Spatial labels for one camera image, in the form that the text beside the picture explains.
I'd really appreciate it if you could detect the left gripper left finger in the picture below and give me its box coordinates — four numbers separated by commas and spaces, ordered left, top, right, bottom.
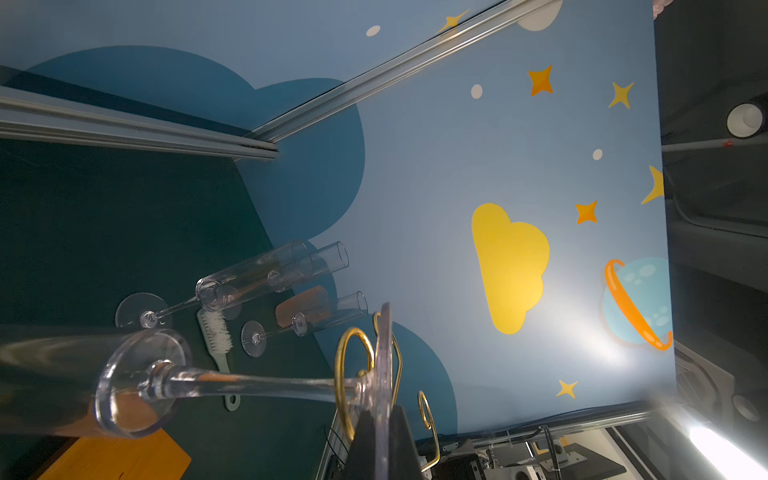
342, 411, 376, 480

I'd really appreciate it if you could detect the aluminium frame back bar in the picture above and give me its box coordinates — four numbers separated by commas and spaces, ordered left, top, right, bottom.
1, 1, 561, 162

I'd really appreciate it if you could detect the orange wooden rack base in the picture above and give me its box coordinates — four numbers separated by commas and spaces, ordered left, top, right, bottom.
33, 415, 191, 479

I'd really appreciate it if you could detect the pale green scrub brush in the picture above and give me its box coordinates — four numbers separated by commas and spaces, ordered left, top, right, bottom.
196, 307, 242, 413

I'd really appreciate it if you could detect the frosted brown plastic cup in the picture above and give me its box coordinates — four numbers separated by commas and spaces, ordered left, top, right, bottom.
275, 286, 330, 328

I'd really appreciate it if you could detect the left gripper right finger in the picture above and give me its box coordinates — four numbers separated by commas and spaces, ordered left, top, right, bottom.
388, 405, 423, 480

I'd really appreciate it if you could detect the clear flute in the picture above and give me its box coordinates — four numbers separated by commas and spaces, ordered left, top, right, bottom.
207, 241, 350, 320
115, 241, 313, 329
240, 287, 369, 358
0, 302, 394, 480

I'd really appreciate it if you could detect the gold wire glass rack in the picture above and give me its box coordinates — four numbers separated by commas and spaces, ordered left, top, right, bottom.
334, 303, 441, 479

